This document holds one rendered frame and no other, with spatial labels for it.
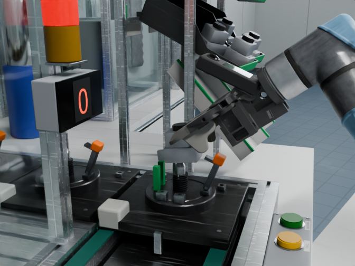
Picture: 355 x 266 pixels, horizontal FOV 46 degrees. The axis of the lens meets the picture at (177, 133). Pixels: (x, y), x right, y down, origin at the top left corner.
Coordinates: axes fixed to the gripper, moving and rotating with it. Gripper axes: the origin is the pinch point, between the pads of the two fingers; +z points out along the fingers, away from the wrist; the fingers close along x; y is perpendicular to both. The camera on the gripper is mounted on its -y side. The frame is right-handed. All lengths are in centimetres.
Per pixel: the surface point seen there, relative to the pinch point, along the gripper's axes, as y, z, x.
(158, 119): -4, 57, 118
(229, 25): -13.7, -12.0, 40.9
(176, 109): -2, 56, 145
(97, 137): -11, 56, 63
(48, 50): -20.9, -0.5, -21.2
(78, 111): -11.8, 1.9, -20.2
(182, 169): 6.3, 3.2, -0.6
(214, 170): 9.7, -2.1, -0.6
